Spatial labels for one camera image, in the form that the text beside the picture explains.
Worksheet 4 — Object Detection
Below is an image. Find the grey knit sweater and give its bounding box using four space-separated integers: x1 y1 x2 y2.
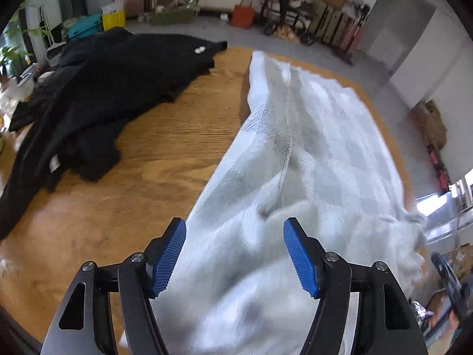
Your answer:
152 51 425 354

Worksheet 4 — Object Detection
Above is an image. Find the brown camouflage bag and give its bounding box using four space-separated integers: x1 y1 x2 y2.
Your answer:
409 100 447 151

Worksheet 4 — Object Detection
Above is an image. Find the black garment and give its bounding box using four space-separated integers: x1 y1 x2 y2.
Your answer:
1 27 228 236

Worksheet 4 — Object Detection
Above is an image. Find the green potted plant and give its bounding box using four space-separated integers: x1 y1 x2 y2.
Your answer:
1 2 51 72

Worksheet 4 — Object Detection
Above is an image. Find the teal suitcase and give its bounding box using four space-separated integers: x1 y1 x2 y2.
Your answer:
67 13 103 41

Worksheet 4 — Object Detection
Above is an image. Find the yellow bag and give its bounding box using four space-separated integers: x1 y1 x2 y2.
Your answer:
102 2 126 31

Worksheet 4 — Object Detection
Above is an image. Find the olive green crate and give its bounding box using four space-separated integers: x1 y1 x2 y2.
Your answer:
146 8 199 26

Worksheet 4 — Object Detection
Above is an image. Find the black wheeled cart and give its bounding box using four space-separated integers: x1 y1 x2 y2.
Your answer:
259 0 315 46

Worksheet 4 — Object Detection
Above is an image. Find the orange paper bag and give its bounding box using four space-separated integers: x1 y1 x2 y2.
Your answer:
230 0 256 29

